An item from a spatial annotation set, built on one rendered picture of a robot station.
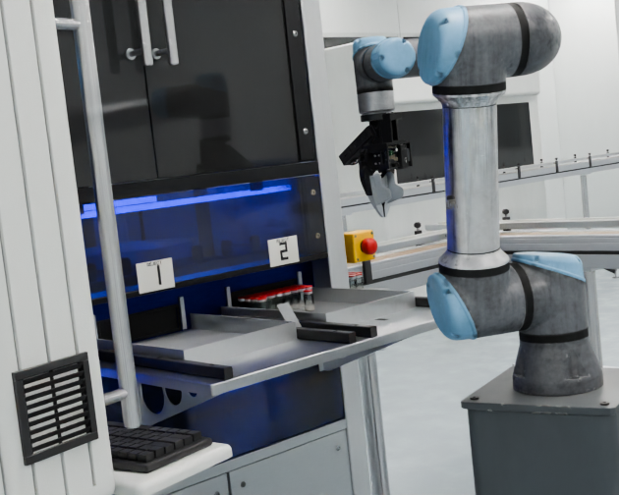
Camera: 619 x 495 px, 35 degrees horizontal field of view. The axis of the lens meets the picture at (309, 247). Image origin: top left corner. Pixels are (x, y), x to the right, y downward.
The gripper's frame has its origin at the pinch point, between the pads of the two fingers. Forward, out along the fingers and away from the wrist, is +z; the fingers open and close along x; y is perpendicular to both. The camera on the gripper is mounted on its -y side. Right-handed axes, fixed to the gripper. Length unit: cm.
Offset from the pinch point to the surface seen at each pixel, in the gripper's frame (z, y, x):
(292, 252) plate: 7.9, -24.4, -4.6
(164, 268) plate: 6.3, -24.0, -38.7
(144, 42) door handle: -38, -18, -41
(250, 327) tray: 19.8, -12.0, -28.2
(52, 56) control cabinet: -28, 30, -86
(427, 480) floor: 108, -100, 111
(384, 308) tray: 20.0, 1.3, -3.1
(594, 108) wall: -38, -447, 791
